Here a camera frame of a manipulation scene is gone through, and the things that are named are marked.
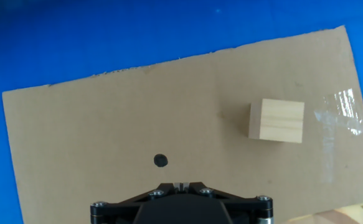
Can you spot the blue mountain print cloth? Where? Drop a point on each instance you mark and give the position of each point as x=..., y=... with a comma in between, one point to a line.
x=75, y=37

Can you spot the small wooden block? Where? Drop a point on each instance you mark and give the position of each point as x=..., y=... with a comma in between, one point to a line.
x=280, y=121

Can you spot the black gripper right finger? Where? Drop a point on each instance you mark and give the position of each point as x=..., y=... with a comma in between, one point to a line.
x=246, y=205

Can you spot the brown cardboard sheet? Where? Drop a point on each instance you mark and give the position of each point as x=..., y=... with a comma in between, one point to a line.
x=106, y=124

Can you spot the clear tape patch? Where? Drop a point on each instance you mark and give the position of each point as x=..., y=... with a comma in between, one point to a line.
x=344, y=105

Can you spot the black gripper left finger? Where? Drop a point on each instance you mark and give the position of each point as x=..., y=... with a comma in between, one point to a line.
x=122, y=205

